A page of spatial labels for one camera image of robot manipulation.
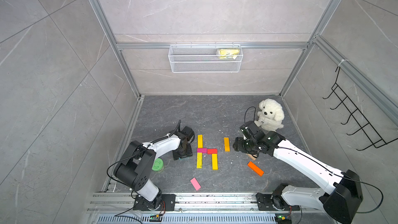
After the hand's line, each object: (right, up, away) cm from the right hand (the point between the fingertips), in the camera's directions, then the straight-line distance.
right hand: (237, 146), depth 79 cm
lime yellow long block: (-20, -10, +6) cm, 23 cm away
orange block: (+11, -13, +4) cm, 18 cm away
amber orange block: (-3, -2, +13) cm, 14 cm away
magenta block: (-18, -5, +11) cm, 22 cm away
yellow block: (-11, -10, +7) cm, 17 cm away
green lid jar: (-42, -10, +2) cm, 43 cm away
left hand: (-27, -7, +11) cm, 30 cm away
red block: (-12, -6, +12) cm, 18 cm away
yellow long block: (-20, 0, +14) cm, 24 cm away
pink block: (-22, -19, -1) cm, 29 cm away
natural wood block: (+10, -8, +8) cm, 16 cm away
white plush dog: (+23, +15, +11) cm, 29 cm away
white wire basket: (-16, +53, +21) cm, 59 cm away
